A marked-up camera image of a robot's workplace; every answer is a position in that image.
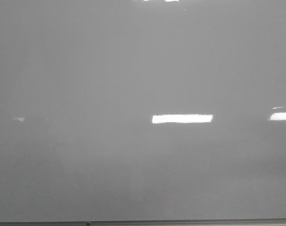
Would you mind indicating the white whiteboard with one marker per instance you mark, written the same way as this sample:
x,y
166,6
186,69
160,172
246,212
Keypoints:
x,y
142,110

